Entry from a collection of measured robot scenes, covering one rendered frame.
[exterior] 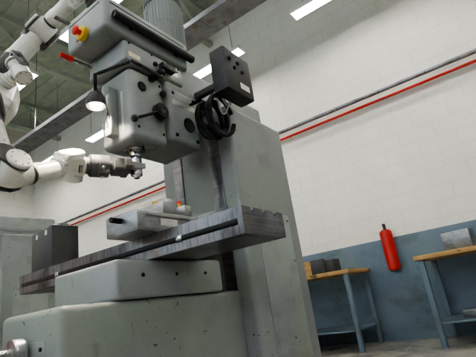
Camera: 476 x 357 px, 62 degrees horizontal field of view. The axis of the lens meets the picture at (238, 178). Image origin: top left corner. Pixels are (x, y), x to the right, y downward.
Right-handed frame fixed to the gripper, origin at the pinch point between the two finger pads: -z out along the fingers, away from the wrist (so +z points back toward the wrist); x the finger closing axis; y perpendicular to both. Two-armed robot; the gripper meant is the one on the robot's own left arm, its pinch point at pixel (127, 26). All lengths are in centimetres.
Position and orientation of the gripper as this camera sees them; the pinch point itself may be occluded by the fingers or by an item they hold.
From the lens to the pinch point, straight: 199.7
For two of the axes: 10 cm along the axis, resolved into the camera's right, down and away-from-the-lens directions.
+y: 2.8, -7.8, 5.7
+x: 5.9, -3.3, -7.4
